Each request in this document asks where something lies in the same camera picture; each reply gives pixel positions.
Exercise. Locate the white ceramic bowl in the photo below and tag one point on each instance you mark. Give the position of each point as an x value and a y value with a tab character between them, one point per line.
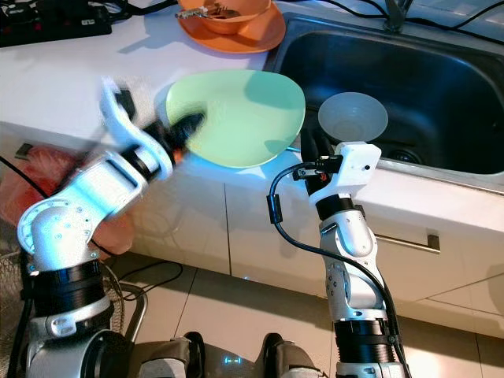
353	116

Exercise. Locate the light green plate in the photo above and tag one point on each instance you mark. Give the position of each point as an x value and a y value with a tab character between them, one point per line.
244	114

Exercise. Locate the white kitchen cabinet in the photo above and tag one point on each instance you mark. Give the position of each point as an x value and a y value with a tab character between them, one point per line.
244	236

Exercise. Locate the orange plate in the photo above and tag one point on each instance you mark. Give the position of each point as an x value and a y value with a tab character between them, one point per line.
264	39

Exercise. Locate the stainless steel sink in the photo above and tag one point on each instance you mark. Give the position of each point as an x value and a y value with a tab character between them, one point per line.
441	87

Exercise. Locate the chrome sink faucet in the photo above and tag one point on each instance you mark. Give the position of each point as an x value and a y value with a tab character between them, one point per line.
396	17

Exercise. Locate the black power strip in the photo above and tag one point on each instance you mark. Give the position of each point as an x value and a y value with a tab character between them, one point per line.
55	27

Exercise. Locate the grey right robot leg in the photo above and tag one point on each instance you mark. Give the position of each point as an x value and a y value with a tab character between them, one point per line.
291	361

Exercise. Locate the grey robot leg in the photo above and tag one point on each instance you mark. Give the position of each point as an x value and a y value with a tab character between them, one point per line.
291	361
177	358

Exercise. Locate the grey left robot leg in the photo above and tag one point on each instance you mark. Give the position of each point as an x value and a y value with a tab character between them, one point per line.
177	358

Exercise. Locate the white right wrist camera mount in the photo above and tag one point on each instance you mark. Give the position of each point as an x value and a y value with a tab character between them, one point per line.
358	165

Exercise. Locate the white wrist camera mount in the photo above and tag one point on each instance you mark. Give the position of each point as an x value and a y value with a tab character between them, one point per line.
358	165
126	118

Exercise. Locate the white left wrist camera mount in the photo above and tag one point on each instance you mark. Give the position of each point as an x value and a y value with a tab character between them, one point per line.
126	118

